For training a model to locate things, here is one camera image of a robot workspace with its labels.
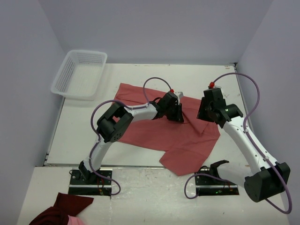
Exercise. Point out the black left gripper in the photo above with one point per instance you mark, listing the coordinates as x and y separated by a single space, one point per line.
177 117

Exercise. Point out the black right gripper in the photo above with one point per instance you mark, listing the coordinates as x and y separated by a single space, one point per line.
201 115

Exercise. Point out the salmon red t-shirt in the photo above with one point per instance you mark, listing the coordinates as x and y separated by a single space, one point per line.
186 145

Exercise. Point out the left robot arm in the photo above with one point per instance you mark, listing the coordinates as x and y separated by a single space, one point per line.
112 125

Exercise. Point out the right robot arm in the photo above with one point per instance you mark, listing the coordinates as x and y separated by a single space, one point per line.
264 176

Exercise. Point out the white plastic laundry basket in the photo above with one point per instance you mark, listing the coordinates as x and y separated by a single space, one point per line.
79 74

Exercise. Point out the dark maroon t-shirt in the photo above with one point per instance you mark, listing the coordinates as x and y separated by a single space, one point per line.
64 206

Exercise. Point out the pink cloth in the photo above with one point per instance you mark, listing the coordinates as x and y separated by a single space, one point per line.
74 221

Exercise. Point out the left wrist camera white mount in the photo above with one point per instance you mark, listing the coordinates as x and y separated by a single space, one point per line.
179 95

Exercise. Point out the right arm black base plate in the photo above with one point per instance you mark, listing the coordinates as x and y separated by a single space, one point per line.
207 186

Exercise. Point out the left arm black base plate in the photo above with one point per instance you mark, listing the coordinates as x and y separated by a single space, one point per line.
94 186

